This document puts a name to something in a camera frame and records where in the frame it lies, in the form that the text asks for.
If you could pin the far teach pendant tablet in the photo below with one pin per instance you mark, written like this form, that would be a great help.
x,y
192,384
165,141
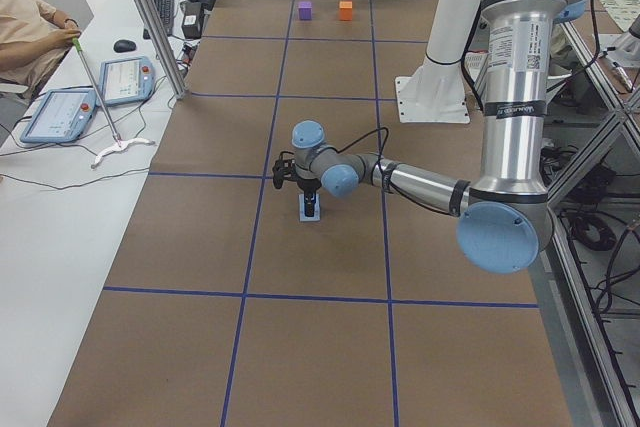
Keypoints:
x,y
126,80

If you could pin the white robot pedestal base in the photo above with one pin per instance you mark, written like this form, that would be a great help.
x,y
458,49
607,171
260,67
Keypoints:
x,y
435,93

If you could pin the purple foam block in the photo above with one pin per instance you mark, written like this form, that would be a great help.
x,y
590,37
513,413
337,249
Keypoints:
x,y
305,10

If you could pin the orange foam block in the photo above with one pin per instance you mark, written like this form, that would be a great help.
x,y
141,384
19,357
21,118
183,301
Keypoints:
x,y
345,10

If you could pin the seated person in beige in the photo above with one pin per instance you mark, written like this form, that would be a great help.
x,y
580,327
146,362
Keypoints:
x,y
35,37

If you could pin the metal stick with white hook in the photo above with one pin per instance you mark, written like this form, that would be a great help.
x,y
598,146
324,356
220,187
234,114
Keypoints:
x,y
120,145

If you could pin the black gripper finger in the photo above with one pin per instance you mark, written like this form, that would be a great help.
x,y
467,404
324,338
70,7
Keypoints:
x,y
312,204
306,204

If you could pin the black keyboard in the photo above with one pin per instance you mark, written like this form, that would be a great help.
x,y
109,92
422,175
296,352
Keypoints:
x,y
165,9

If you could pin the light blue foam block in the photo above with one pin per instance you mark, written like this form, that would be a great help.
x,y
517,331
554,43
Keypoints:
x,y
303,218

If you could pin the black power adapter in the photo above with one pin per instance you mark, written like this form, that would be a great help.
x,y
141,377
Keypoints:
x,y
193,19

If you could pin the black computer mouse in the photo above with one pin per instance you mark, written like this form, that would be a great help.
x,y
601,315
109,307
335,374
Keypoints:
x,y
124,46

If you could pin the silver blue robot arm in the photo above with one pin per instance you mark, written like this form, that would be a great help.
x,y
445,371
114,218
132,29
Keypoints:
x,y
503,218

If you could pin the aluminium frame post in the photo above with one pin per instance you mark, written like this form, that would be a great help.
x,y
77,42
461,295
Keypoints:
x,y
159,38

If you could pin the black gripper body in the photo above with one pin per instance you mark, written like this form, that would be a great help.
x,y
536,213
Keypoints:
x,y
305,185

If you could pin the near teach pendant tablet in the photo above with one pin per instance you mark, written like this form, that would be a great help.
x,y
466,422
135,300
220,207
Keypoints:
x,y
61,116

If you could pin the teach pendant tablet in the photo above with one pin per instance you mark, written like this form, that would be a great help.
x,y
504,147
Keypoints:
x,y
126,80
61,116

